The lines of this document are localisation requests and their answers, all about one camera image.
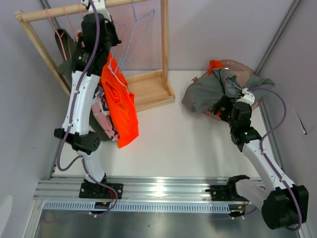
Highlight blue wire hanger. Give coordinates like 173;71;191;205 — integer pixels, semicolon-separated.
110;20;129;75
122;0;156;71

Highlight grey shorts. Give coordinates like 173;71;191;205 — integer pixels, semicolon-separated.
181;67;275;113

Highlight orange shorts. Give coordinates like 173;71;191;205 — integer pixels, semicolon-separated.
100;53;139;148
207;60;224;75

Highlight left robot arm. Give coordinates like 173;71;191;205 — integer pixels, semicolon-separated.
54;13;121;198

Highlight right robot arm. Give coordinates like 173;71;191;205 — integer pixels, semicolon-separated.
212;95;309;230

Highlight dark olive shorts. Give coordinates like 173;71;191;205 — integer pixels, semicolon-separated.
55;29;115;141

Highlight pink patterned shorts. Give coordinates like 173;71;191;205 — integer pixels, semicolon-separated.
74;29;119;141

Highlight pink translucent plastic basin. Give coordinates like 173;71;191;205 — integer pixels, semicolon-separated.
192;59;262;121

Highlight wooden clothes rack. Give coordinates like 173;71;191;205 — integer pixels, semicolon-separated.
15;0;175;112

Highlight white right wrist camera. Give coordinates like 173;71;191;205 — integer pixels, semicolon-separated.
236;88;255;106

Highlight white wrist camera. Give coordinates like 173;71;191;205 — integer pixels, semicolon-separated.
236;88;255;106
80;0;112;22

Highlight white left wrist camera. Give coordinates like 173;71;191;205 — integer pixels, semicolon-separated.
80;0;112;22

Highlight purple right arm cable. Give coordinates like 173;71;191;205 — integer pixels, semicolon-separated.
231;86;304;230

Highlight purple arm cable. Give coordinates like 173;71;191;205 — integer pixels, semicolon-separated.
231;86;304;230
56;0;119;219

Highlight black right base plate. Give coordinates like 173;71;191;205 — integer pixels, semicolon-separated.
205;185;248;202

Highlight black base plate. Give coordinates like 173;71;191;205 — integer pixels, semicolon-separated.
79;181;124;199
205;185;248;202

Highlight aluminium mounting rail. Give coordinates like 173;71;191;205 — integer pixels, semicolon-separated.
33;175;273;204

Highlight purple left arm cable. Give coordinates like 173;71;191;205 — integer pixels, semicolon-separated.
56;0;119;219

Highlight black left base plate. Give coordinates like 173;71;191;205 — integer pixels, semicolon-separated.
79;181;124;199

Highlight white slotted cable duct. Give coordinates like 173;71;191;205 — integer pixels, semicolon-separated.
44;200;230;214

